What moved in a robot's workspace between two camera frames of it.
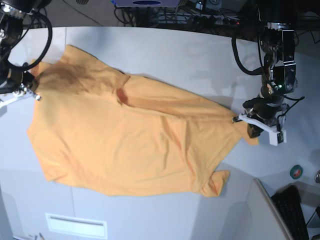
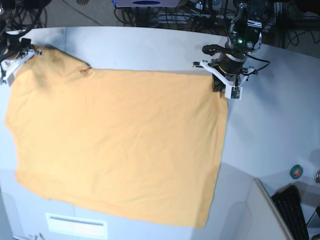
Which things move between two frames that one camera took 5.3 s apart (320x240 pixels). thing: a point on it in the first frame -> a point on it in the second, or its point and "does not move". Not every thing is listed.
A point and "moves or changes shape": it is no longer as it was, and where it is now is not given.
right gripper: x=283 y=80 -> x=232 y=55
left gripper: x=15 y=77 -> x=14 y=47
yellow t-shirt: x=96 y=127 moves or changes shape
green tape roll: x=296 y=171 does not move
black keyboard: x=288 y=200 does not move
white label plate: x=76 y=225 does not move
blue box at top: x=123 y=3 does not move
